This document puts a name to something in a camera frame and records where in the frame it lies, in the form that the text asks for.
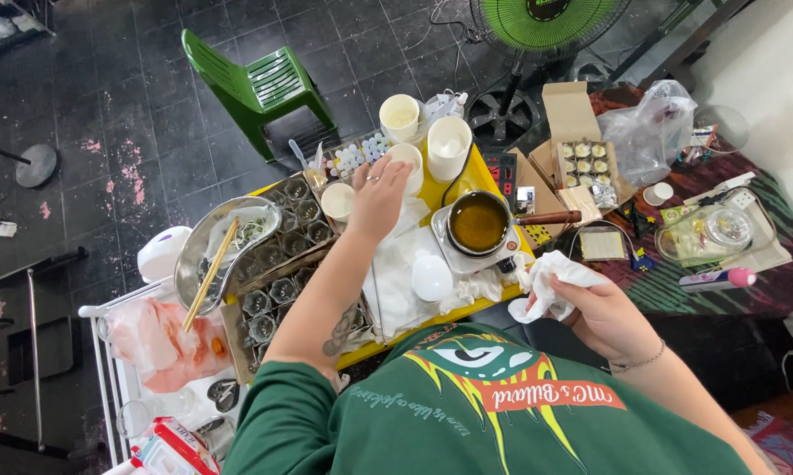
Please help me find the white cup with pale wax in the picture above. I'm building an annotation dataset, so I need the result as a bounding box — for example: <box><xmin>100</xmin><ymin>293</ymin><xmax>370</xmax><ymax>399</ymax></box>
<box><xmin>378</xmin><ymin>94</ymin><xmax>422</xmax><ymax>145</ymax></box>

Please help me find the green plastic chair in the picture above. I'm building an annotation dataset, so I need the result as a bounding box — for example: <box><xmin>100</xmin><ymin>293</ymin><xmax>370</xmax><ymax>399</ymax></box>
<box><xmin>180</xmin><ymin>28</ymin><xmax>338</xmax><ymax>164</ymax></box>

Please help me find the box of small capped bottles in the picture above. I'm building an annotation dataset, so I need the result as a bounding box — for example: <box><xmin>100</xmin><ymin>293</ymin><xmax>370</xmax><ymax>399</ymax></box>
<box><xmin>323</xmin><ymin>131</ymin><xmax>395</xmax><ymax>183</ymax></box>

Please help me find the white rounded appliance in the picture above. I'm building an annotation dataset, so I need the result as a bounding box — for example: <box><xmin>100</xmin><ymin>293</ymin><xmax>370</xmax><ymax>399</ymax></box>
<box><xmin>137</xmin><ymin>226</ymin><xmax>193</xmax><ymax>285</ymax></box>

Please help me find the heap of white tissue sheets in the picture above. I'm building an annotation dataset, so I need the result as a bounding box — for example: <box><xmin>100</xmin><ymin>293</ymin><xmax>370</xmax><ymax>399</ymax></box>
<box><xmin>362</xmin><ymin>197</ymin><xmax>533</xmax><ymax>344</ymax></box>

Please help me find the black round stand base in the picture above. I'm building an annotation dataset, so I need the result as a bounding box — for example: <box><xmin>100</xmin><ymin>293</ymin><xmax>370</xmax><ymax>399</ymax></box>
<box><xmin>0</xmin><ymin>137</ymin><xmax>60</xmax><ymax>190</ymax></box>

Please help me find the bundle of wooden sticks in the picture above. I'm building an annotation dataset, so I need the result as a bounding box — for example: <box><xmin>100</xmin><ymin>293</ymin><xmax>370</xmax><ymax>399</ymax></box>
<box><xmin>557</xmin><ymin>185</ymin><xmax>603</xmax><ymax>227</ymax></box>

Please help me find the tall white cup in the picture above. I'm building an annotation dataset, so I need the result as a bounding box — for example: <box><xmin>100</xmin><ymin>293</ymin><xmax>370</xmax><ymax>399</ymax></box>
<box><xmin>427</xmin><ymin>116</ymin><xmax>474</xmax><ymax>183</ymax></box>

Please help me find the small clear zip packet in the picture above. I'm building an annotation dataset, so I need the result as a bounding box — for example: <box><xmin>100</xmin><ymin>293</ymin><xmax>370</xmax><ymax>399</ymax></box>
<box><xmin>579</xmin><ymin>227</ymin><xmax>629</xmax><ymax>262</ymax></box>

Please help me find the yellow table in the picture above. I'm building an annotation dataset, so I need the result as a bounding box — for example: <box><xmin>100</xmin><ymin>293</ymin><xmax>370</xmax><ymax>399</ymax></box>
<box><xmin>224</xmin><ymin>141</ymin><xmax>537</xmax><ymax>372</ymax></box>

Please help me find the green printed t-shirt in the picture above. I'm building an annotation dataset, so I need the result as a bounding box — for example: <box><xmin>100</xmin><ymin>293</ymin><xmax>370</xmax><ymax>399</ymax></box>
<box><xmin>221</xmin><ymin>322</ymin><xmax>755</xmax><ymax>475</ymax></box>

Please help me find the lidded glass jar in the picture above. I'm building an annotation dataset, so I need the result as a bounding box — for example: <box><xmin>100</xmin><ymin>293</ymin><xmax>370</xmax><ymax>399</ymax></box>
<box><xmin>655</xmin><ymin>204</ymin><xmax>778</xmax><ymax>269</ymax></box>

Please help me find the metal pot with wooden handle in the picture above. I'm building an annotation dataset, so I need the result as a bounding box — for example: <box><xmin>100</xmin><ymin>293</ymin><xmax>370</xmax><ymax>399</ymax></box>
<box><xmin>445</xmin><ymin>190</ymin><xmax>582</xmax><ymax>259</ymax></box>

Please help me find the white and pink tube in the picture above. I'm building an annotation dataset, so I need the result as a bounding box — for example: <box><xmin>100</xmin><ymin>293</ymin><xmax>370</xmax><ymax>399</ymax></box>
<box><xmin>678</xmin><ymin>267</ymin><xmax>759</xmax><ymax>294</ymax></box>

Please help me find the person's right hand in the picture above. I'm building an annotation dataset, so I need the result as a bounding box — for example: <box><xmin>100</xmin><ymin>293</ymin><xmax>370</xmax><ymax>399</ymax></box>
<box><xmin>526</xmin><ymin>274</ymin><xmax>665</xmax><ymax>368</ymax></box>

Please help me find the person's left hand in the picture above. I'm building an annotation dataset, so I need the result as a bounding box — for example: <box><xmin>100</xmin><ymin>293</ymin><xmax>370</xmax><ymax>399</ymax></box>
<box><xmin>346</xmin><ymin>155</ymin><xmax>415</xmax><ymax>246</ymax></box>

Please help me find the black metal rack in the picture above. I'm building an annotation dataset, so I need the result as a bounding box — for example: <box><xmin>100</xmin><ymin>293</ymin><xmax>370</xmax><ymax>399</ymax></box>
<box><xmin>0</xmin><ymin>247</ymin><xmax>90</xmax><ymax>457</ymax></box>

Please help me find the white egg-shaped container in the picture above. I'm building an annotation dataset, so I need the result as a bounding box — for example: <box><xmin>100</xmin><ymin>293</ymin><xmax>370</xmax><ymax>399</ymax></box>
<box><xmin>411</xmin><ymin>254</ymin><xmax>455</xmax><ymax>303</ymax></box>

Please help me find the oval metal dish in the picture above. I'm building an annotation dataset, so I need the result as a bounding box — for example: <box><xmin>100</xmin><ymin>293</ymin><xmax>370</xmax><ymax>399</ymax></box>
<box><xmin>174</xmin><ymin>196</ymin><xmax>283</xmax><ymax>316</ymax></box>

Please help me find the thin metal bracelet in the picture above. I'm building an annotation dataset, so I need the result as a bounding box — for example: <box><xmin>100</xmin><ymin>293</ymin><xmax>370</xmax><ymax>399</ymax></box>
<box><xmin>608</xmin><ymin>338</ymin><xmax>667</xmax><ymax>374</ymax></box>

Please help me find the wooden chopstick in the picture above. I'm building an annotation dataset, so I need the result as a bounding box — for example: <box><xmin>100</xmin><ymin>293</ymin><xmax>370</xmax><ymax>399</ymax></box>
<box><xmin>182</xmin><ymin>218</ymin><xmax>239</xmax><ymax>333</ymax></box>
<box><xmin>187</xmin><ymin>219</ymin><xmax>241</xmax><ymax>329</ymax></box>

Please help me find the clear glass bowl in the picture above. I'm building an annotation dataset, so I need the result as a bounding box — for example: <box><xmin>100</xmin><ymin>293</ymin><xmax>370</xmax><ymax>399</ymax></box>
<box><xmin>692</xmin><ymin>104</ymin><xmax>751</xmax><ymax>154</ymax></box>

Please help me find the silver foil packet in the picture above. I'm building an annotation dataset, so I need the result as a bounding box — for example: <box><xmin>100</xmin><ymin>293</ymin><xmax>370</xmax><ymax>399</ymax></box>
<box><xmin>590</xmin><ymin>183</ymin><xmax>619</xmax><ymax>210</ymax></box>

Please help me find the red patterned rug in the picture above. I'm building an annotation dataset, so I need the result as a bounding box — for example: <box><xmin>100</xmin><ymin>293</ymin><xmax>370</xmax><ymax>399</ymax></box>
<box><xmin>741</xmin><ymin>411</ymin><xmax>793</xmax><ymax>475</ymax></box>

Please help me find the cardboard tray of glass jars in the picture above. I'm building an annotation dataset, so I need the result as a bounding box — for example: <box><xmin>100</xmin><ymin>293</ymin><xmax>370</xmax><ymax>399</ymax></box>
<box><xmin>228</xmin><ymin>173</ymin><xmax>337</xmax><ymax>294</ymax></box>
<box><xmin>220</xmin><ymin>259</ymin><xmax>374</xmax><ymax>385</ymax></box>

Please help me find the white electric hot plate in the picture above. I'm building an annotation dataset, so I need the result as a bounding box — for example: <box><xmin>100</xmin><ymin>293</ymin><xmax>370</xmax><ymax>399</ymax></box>
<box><xmin>430</xmin><ymin>204</ymin><xmax>523</xmax><ymax>275</ymax></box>

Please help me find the white bottle in plastic bag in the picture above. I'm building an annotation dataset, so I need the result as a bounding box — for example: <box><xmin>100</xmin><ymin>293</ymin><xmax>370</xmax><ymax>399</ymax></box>
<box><xmin>425</xmin><ymin>91</ymin><xmax>470</xmax><ymax>128</ymax></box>

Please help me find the white trolley rack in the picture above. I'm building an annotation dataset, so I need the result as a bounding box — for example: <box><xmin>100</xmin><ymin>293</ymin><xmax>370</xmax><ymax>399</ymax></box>
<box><xmin>78</xmin><ymin>277</ymin><xmax>240</xmax><ymax>475</ymax></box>

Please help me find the clear plastic bag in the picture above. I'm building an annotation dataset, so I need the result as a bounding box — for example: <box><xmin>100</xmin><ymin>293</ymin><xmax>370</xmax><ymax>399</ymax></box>
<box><xmin>596</xmin><ymin>80</ymin><xmax>699</xmax><ymax>190</ymax></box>

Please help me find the red and white wipes packet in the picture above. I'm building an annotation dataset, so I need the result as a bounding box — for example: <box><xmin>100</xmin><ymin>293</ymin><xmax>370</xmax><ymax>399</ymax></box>
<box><xmin>130</xmin><ymin>416</ymin><xmax>221</xmax><ymax>475</ymax></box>

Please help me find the pink plastic bag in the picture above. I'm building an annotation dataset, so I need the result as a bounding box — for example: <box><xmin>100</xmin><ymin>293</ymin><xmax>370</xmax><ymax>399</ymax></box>
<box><xmin>102</xmin><ymin>297</ymin><xmax>234</xmax><ymax>395</ymax></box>

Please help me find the cardboard box of small candles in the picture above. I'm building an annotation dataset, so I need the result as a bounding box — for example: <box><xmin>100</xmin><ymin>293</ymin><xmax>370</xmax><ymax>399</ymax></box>
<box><xmin>527</xmin><ymin>82</ymin><xmax>637</xmax><ymax>213</ymax></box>

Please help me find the green standing fan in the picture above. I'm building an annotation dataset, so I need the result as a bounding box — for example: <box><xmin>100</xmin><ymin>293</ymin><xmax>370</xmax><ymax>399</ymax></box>
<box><xmin>465</xmin><ymin>0</ymin><xmax>635</xmax><ymax>147</ymax></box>

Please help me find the clear glass jar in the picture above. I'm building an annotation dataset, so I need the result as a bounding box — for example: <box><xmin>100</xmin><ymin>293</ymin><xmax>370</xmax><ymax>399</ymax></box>
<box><xmin>116</xmin><ymin>388</ymin><xmax>201</xmax><ymax>441</ymax></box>

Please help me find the patterned dark table cloth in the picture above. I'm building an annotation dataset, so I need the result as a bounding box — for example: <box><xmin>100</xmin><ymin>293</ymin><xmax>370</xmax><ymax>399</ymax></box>
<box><xmin>555</xmin><ymin>84</ymin><xmax>793</xmax><ymax>321</ymax></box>

